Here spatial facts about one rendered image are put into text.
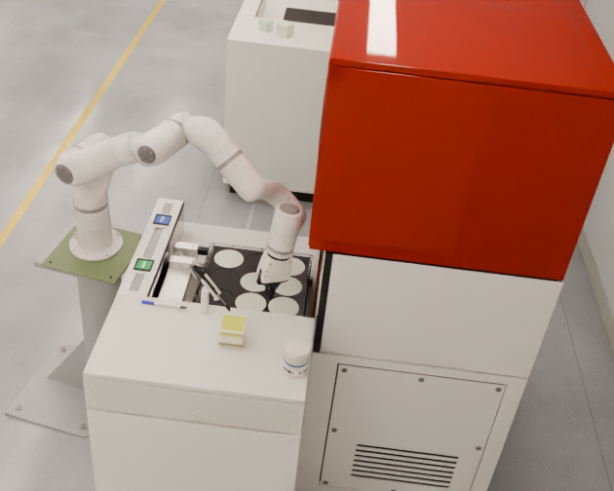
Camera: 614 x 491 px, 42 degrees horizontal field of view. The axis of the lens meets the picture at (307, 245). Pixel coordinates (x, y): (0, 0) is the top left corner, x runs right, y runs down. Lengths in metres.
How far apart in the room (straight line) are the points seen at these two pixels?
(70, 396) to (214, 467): 1.20
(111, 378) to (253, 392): 0.40
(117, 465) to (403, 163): 1.26
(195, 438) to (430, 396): 0.80
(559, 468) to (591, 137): 1.78
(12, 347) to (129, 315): 1.43
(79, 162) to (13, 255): 1.75
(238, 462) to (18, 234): 2.39
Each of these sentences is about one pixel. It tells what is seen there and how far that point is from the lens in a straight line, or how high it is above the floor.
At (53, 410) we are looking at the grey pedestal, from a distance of 3.50.
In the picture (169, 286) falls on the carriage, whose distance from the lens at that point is 2.68.
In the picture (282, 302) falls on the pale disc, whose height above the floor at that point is 0.90.
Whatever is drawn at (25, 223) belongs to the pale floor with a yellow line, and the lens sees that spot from 4.55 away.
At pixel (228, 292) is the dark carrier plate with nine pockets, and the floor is 0.90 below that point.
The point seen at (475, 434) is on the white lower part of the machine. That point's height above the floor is 0.53.
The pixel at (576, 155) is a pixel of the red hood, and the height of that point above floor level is 1.63.
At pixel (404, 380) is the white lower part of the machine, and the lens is 2.63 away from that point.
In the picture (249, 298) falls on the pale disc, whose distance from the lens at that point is 2.61.
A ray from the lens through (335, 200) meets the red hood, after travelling 2.19.
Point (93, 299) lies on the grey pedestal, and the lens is 3.03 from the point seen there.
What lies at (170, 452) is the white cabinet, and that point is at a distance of 2.47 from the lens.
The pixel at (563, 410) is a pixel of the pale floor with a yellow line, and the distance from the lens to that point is 3.80.
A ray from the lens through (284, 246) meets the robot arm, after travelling 2.36.
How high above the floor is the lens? 2.61
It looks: 37 degrees down
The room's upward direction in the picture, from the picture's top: 6 degrees clockwise
